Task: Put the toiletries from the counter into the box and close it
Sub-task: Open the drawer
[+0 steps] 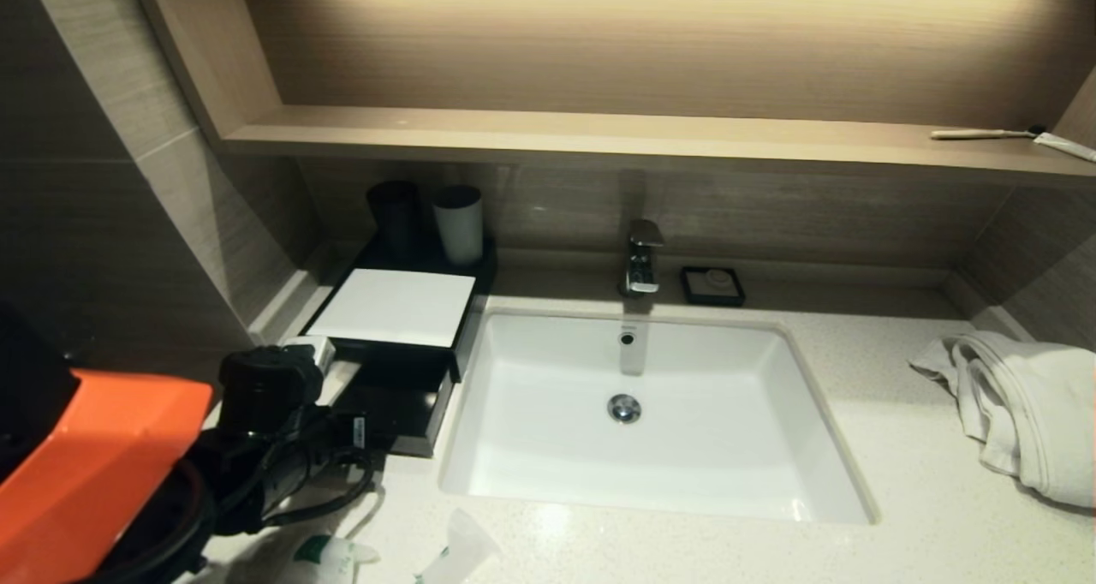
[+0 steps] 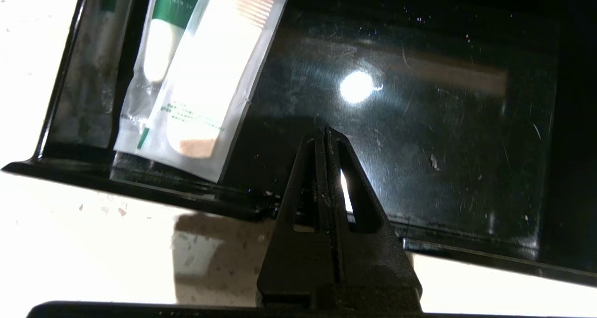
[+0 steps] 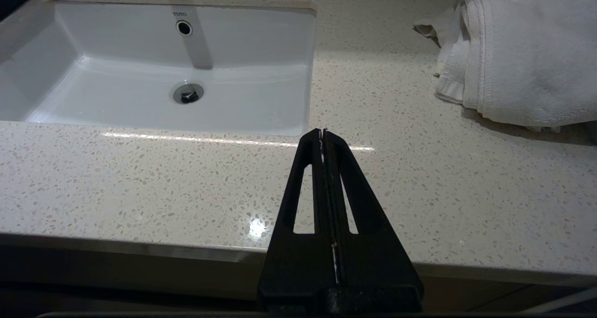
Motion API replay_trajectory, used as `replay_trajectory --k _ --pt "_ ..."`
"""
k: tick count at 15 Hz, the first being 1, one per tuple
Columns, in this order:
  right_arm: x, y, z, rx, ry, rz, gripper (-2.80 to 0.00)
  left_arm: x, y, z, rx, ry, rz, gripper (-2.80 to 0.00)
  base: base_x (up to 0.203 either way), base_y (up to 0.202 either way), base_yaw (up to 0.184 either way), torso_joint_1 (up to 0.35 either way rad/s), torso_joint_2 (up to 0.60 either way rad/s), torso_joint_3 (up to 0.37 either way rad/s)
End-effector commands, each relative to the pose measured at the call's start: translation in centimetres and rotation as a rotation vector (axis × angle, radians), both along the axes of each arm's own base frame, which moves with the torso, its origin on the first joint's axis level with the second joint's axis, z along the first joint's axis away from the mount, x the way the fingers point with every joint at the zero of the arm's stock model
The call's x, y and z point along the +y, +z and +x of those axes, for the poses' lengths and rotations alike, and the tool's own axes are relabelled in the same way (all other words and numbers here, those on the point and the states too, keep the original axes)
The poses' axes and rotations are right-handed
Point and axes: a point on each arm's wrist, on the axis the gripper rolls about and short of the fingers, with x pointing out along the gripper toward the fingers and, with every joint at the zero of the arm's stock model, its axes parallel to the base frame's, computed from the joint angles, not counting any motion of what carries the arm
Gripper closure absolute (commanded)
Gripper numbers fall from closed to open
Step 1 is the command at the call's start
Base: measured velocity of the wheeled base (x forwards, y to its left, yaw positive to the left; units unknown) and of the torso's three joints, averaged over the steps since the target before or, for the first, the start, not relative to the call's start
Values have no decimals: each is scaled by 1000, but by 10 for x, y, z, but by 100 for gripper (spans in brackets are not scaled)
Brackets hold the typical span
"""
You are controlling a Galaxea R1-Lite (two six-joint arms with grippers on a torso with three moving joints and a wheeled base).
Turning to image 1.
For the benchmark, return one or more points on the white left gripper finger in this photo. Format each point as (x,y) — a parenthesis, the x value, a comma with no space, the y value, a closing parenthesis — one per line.
(325,354)

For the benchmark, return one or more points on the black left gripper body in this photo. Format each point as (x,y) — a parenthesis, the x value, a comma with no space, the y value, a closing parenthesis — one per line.
(265,387)

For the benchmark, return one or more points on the black drawer of box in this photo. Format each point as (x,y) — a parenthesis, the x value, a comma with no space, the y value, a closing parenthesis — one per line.
(411,413)

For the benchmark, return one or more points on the white packet green label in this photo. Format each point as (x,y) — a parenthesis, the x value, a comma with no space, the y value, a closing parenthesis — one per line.
(334,560)

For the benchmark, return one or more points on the translucent packet small green print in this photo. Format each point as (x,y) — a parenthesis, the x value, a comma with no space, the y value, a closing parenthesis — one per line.
(467,541)

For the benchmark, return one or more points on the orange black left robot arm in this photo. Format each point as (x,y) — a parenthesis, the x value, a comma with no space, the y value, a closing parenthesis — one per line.
(94,464)

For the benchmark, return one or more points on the black box white lid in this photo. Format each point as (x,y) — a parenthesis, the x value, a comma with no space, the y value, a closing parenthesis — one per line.
(398,306)

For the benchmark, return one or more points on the black cup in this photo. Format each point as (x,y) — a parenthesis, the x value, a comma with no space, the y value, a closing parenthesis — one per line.
(394,220)

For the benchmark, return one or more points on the white cup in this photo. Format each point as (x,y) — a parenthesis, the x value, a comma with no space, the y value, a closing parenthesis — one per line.
(459,224)

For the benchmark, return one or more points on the chrome sink drain stopper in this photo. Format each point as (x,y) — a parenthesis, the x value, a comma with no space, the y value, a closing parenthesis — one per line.
(624,408)

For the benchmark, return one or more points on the chrome faucet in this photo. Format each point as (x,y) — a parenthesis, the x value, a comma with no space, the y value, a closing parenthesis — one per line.
(640,263)

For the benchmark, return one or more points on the black square soap dish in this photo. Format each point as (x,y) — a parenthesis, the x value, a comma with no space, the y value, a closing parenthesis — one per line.
(687,289)

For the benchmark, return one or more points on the round grey soap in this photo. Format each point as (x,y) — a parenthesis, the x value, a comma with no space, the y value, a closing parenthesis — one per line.
(712,283)

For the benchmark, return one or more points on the white rectangular sink basin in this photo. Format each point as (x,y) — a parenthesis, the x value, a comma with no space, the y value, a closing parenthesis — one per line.
(728,447)

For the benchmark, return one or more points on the beige toothbrush black bristles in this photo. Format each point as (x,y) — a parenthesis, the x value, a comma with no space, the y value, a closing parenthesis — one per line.
(976,134)

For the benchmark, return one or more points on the white crumpled towel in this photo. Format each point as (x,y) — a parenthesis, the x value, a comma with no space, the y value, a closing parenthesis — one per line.
(1027,413)

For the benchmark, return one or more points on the small white toothpaste tube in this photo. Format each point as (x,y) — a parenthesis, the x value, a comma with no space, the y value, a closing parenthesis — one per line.
(1066,146)

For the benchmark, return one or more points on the light wooden wall shelf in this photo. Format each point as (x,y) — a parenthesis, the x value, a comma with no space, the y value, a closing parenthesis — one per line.
(599,134)

